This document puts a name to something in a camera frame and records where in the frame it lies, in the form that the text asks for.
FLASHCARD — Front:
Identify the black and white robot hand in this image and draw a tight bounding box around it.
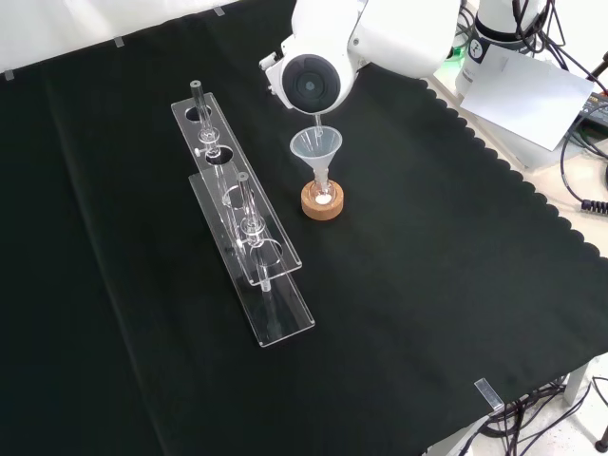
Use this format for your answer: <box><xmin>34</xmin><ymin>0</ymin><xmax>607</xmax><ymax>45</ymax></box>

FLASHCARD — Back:
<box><xmin>258</xmin><ymin>40</ymin><xmax>294</xmax><ymax>96</ymax></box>

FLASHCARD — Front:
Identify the translucent plastic funnel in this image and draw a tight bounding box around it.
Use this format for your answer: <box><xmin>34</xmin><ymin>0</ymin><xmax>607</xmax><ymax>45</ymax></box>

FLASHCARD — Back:
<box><xmin>289</xmin><ymin>125</ymin><xmax>344</xmax><ymax>191</ymax></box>

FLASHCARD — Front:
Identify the small round-bottom glass flask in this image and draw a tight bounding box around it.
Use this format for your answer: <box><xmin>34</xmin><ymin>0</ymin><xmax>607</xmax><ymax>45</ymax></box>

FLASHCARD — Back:
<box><xmin>308</xmin><ymin>170</ymin><xmax>336</xmax><ymax>208</ymax></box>

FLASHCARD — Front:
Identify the clear acrylic funnel stand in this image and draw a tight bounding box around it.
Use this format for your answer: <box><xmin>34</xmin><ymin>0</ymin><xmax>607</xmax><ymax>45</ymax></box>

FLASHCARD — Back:
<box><xmin>170</xmin><ymin>79</ymin><xmax>317</xmax><ymax>349</ymax></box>

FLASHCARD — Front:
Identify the black bench cloth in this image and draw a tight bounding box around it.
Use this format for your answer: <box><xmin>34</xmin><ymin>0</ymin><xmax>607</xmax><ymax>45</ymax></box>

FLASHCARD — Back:
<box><xmin>0</xmin><ymin>0</ymin><xmax>608</xmax><ymax>456</ymax></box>

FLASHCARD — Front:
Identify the white paper sheet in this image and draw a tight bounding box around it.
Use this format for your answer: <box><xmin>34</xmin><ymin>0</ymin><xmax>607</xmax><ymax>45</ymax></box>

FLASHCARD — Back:
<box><xmin>459</xmin><ymin>44</ymin><xmax>596</xmax><ymax>153</ymax></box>

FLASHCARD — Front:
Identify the black electronic box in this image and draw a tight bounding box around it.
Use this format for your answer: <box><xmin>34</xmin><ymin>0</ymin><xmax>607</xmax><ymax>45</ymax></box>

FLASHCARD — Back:
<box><xmin>577</xmin><ymin>91</ymin><xmax>608</xmax><ymax>129</ymax></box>

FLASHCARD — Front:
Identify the black tripod leg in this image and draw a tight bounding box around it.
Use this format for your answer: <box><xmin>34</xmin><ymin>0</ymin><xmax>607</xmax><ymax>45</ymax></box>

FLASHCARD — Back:
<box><xmin>587</xmin><ymin>48</ymin><xmax>608</xmax><ymax>83</ymax></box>

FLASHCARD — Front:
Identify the clear cloth clip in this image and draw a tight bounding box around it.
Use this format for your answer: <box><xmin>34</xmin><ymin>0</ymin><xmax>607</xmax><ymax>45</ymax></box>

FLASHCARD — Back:
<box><xmin>473</xmin><ymin>377</ymin><xmax>505</xmax><ymax>412</ymax></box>

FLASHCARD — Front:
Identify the grey bench leg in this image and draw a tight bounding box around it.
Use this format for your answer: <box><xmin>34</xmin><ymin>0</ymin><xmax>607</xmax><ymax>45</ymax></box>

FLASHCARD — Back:
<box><xmin>563</xmin><ymin>364</ymin><xmax>593</xmax><ymax>408</ymax></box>

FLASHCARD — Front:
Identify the cork ring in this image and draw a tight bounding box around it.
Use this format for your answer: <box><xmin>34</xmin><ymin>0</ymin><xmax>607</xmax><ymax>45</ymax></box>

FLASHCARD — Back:
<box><xmin>300</xmin><ymin>180</ymin><xmax>345</xmax><ymax>221</ymax></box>

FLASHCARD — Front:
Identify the black coiled cable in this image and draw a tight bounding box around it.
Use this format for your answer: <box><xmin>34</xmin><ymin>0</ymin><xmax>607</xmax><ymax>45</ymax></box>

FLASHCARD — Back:
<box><xmin>560</xmin><ymin>106</ymin><xmax>608</xmax><ymax>214</ymax></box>

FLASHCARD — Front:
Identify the black cable bundle under bench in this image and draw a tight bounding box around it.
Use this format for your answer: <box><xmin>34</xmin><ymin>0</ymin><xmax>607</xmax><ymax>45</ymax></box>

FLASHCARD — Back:
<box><xmin>467</xmin><ymin>374</ymin><xmax>608</xmax><ymax>456</ymax></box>

